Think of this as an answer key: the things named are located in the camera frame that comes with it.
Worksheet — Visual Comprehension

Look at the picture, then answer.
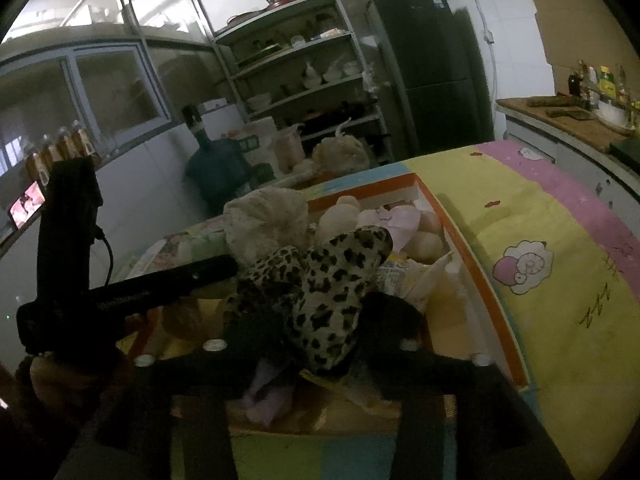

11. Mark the amber drink bottle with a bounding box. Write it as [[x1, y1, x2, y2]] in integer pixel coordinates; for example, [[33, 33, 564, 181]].
[[70, 120, 102, 169], [41, 134, 64, 168], [23, 142, 50, 188], [56, 127, 80, 160]]

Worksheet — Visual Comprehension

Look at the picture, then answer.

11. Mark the metal shelving unit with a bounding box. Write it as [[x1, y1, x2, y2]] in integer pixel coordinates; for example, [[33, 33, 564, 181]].
[[215, 0, 394, 164]]

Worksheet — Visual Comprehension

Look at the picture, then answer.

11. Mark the white floral cloth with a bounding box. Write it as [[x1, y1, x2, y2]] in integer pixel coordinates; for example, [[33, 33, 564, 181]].
[[224, 186, 308, 268]]

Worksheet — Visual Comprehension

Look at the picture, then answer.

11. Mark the floral tissue box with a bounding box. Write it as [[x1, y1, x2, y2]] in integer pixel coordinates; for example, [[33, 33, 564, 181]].
[[115, 216, 228, 282]]

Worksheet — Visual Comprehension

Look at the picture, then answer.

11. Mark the wooden kitchen counter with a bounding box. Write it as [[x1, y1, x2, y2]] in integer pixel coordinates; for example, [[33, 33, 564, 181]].
[[497, 98, 639, 172]]

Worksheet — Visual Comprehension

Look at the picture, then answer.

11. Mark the black refrigerator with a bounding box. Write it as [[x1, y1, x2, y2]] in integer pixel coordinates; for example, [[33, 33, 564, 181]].
[[367, 0, 492, 158]]

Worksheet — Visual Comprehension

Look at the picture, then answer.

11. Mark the cardboard sheet on wall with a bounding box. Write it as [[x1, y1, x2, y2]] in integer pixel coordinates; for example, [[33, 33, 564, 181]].
[[534, 0, 639, 96]]

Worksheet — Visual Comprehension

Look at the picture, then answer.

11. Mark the black cable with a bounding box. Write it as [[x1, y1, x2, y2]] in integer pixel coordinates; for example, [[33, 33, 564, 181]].
[[92, 226, 115, 288]]

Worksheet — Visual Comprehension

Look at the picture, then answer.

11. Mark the white bowl on counter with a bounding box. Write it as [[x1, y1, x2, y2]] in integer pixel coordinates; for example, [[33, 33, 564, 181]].
[[594, 100, 634, 136]]

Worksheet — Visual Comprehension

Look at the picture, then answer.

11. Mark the colourful cartoon tablecloth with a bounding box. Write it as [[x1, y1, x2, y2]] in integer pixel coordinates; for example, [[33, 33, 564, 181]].
[[109, 138, 640, 480]]

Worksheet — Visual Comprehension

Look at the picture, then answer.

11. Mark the white plush rabbit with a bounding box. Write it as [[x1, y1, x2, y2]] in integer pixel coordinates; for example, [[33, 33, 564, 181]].
[[314, 195, 448, 264]]

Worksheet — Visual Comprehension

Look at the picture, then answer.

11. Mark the leopard print cloth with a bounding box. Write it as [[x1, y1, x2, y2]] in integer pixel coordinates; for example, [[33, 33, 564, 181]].
[[224, 226, 393, 379]]

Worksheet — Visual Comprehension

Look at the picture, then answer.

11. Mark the blue water jug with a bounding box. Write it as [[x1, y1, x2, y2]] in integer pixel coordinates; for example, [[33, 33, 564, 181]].
[[181, 104, 253, 217]]

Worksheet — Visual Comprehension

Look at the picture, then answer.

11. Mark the orange rimmed cardboard tray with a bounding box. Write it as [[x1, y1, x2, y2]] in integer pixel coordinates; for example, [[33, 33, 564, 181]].
[[122, 174, 530, 436]]

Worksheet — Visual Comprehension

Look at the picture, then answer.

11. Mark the white plastic bag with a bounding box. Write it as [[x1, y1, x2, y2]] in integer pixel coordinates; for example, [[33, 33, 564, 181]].
[[311, 119, 370, 177]]

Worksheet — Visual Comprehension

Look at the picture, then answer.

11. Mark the phone with lit screen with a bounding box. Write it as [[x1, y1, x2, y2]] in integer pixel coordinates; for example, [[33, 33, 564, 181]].
[[9, 182, 46, 230]]

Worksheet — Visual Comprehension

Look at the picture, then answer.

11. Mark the packaged white black item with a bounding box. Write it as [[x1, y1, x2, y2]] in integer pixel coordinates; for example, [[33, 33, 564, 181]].
[[374, 252, 457, 314]]

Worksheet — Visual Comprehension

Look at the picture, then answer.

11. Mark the sliding glass window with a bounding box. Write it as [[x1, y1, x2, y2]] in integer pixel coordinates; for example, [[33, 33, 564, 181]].
[[1, 41, 174, 171]]

